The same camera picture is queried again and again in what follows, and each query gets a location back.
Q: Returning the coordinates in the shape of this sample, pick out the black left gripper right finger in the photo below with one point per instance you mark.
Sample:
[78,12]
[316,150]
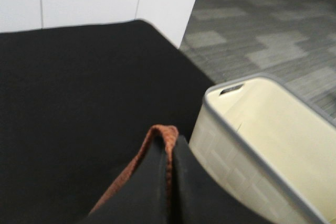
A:
[197,198]

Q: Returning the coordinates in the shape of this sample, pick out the black table cloth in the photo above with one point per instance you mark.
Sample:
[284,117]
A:
[76,104]

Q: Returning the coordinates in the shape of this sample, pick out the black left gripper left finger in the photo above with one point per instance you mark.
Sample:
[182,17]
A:
[142,199]

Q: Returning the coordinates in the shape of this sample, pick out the white basket with grey rim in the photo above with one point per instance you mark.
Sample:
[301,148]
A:
[269,148]

